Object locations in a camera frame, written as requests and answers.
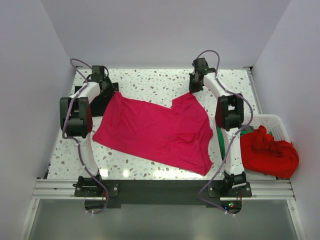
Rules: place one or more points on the white plastic laundry basket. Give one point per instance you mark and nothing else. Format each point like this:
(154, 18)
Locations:
(273, 125)

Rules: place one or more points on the green t shirt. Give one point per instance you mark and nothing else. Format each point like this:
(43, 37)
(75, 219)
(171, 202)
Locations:
(248, 129)

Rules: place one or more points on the folded black t shirt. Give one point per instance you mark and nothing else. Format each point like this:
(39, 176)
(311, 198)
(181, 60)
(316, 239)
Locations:
(100, 102)

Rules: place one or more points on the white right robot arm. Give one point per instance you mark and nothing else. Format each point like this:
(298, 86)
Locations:
(229, 118)

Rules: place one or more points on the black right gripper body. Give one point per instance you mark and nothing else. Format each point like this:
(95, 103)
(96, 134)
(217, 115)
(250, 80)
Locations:
(199, 86)

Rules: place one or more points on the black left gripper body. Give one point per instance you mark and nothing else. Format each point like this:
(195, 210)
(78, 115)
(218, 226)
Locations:
(109, 88)

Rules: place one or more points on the magenta t shirt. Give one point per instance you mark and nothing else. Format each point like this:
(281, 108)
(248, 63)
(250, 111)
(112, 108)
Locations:
(177, 136)

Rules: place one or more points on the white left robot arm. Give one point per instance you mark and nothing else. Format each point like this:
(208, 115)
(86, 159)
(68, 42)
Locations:
(78, 110)

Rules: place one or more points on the aluminium frame rail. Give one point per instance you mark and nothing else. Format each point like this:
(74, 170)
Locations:
(62, 189)

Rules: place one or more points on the red t shirt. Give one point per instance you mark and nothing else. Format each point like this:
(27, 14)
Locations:
(261, 153)

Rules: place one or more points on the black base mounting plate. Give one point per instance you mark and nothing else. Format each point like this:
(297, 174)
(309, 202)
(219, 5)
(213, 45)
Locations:
(113, 194)

